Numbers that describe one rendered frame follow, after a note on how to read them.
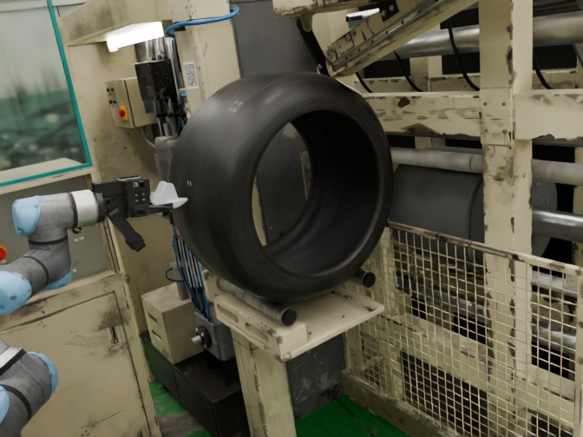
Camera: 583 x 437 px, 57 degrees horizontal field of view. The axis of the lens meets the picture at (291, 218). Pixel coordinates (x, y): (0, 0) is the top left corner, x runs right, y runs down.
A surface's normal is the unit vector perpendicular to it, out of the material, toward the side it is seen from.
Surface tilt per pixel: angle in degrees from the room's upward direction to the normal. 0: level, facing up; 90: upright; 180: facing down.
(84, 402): 91
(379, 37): 90
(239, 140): 61
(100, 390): 90
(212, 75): 90
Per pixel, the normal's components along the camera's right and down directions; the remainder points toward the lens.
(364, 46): -0.81, 0.28
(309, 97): 0.55, 0.00
